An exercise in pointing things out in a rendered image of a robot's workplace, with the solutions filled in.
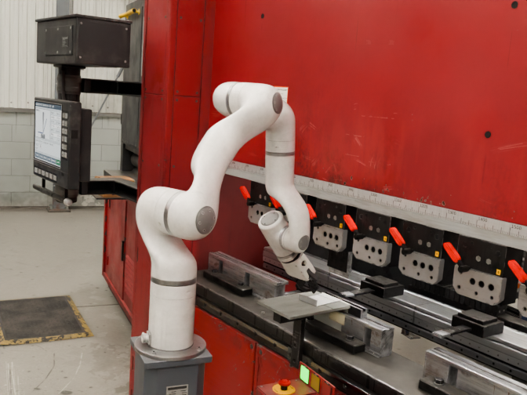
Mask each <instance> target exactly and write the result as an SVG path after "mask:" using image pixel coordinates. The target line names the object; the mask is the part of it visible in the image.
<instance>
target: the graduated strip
mask: <svg viewBox="0 0 527 395"><path fill-rule="evenodd" d="M228 168H232V169H237V170H241V171H244V172H250V173H254V174H257V175H261V176H265V168H262V167H259V166H255V165H248V164H245V163H241V162H237V161H232V162H231V163H230V165H229V166H228ZM294 183H296V184H299V185H303V186H306V187H312V188H315V189H319V190H325V191H328V192H332V193H335V194H342V195H345V196H348V197H352V198H357V199H361V200H365V201H371V202H374V203H377V204H381V205H387V206H391V207H394V208H400V209H403V210H407V211H410V212H416V213H419V214H423V215H426V216H433V217H436V218H439V219H445V220H448V221H453V222H456V223H462V224H465V225H468V226H475V227H478V228H482V229H485V230H491V231H494V232H498V233H502V234H507V235H511V236H514V237H520V238H524V239H527V226H522V225H518V224H514V223H508V222H504V221H500V220H496V219H490V218H486V217H482V216H476V215H472V214H469V213H465V212H458V211H455V210H451V209H447V208H441V207H437V206H433V205H427V204H424V203H419V202H416V201H410V200H405V199H402V198H398V197H392V196H388V195H384V194H378V193H374V192H371V191H367V190H360V189H357V188H353V187H346V186H343V185H339V184H335V183H329V182H325V181H321V180H318V179H312V178H307V177H304V176H298V175H294Z"/></svg>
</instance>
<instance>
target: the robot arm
mask: <svg viewBox="0 0 527 395"><path fill-rule="evenodd" d="M213 105H214V107H215V108H216V109H217V110H218V111H219V112H220V113H221V114H222V115H224V116H225V117H226V118H225V119H223V120H221V121H219V122H217V123H216V124H215V125H213V126H212V127H211V128H210V129H209V130H208V131H207V133H206V134H205V135H204V137H203V138H202V140H201V142H200V143H199V145H198V147H197V148H196V150H195V152H194V155H193V157H192V160H191V171H192V173H193V175H194V181H193V183H192V185H191V188H190V189H189V190H188V191H184V190H177V189H173V188H169V187H152V188H150V189H148V190H145V191H144V192H143V193H142V194H141V195H140V198H139V200H138V202H137V205H136V223H137V226H138V229H139V232H140V235H141V237H142V238H143V241H144V244H145V245H146V247H147V250H148V252H149V254H150V257H151V288H150V306H149V324H148V331H147V333H144V332H142V334H141V336H139V337H138V338H137V339H136V340H135V342H134V348H135V351H136V352H137V353H139V354H140V355H142V356H144V357H147V358H150V359H154V360H158V361H184V360H188V359H191V358H194V357H197V356H199V355H201V354H202V353H204V351H205V348H206V343H205V340H204V339H203V338H202V337H200V336H199V335H196V334H194V312H195V298H196V283H197V262H196V260H195V258H194V256H193V255H192V254H191V252H190V251H189V249H188V248H187V246H186V245H185V244H184V242H183V241H182V239H185V240H190V241H196V240H199V239H202V238H204V237H206V236H207V235H209V234H210V233H211V231H212V230H213V228H214V226H215V225H216V221H217V217H218V211H219V202H220V188H221V184H222V181H223V178H224V175H225V172H226V171H227V168H228V166H229V165H230V163H231V162H232V160H233V159H234V157H235V155H236V154H237V153H238V151H239V150H240V148H241V147H242V146H243V145H244V144H245V143H247V142H248V141H249V140H251V139H252V138H253V137H255V136H257V135H259V134H260V133H262V132H263V131H265V130H266V154H265V184H266V190H267V193H268V194H269V195H270V196H272V197H273V198H274V199H275V200H276V201H277V202H278V203H279V204H280V205H281V206H282V207H283V208H284V210H285V213H286V215H287V217H288V221H289V222H287V221H286V220H285V217H284V216H283V214H282V213H281V212H280V211H270V212H267V213H266V214H264V215H263V216H262V217H261V218H260V220H259V222H258V227H259V228H260V230H261V232H262V233H263V235H264V237H265V238H266V240H267V242H268V244H269V245H270V246H271V249H272V250H273V252H274V254H275V255H276V257H277V258H278V260H279V261H280V262H281V264H282V266H283V267H284V270H285V271H286V273H287V274H288V275H290V276H292V278H293V280H294V281H295V282H296V284H297V286H298V287H299V288H302V287H303V286H304V285H305V283H306V282H307V283H308V284H309V288H310V290H311V291H312V293H313V294H314V293H316V291H317V290H318V289H319V286H318V283H317V282H316V281H317V280H318V279H319V278H318V277H317V276H316V275H315V274H314V273H315V272H316V271H315V269H314V267H313V266H312V264H311V262H310V261H309V259H308V258H307V257H306V256H305V255H304V254H303V252H304V251H305V250H306V249H307V247H308V245H309V241H310V233H311V224H310V214H309V211H308V208H307V205H306V203H305V201H304V200H303V198H302V197H301V196H300V194H299V193H298V191H297V190H296V188H295V186H294V165H295V138H296V119H295V115H294V113H293V110H292V108H291V107H290V106H289V105H288V104H287V103H286V102H285V101H284V100H283V99H282V96H281V94H280V92H279V91H278V90H277V89H276V88H275V87H274V86H271V85H267V84H260V83H249V82H225V83H223V84H221V85H219V86H218V87H217V88H216V89H215V91H214V93H213ZM181 238H182V239H181ZM310 277H311V278H312V280H311V281H309V279H310ZM305 281H306V282H305Z"/></svg>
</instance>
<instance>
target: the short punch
mask: <svg viewBox="0 0 527 395"><path fill-rule="evenodd" d="M352 256H353V252H336V251H333V250H331V249H329V252H328V261H327V266H328V267H329V272H331V273H333V274H337V275H339V276H341V277H345V278H346V279H348V277H349V274H350V273H351V264H352Z"/></svg>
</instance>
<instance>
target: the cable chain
mask: <svg viewBox="0 0 527 395"><path fill-rule="evenodd" d="M412 286H413V287H417V288H421V289H422V290H426V291H427V292H431V293H433V294H434V293H435V295H440V296H441V297H445V298H446V299H450V300H452V301H453V300H455V302H457V303H461V304H465V305H466V306H471V307H472V308H476V309H477V310H482V311H483V312H487V313H490V314H491V313H492V315H493V316H499V315H503V314H505V313H506V312H507V305H505V306H500V305H494V306H492V305H489V304H487V303H483V302H480V301H478V300H476V299H472V298H469V297H466V296H464V295H460V294H457V293H456V291H455V289H454V287H453V286H452V284H451V285H449V284H442V285H439V284H428V283H426V282H423V281H419V280H417V279H415V278H413V281H412Z"/></svg>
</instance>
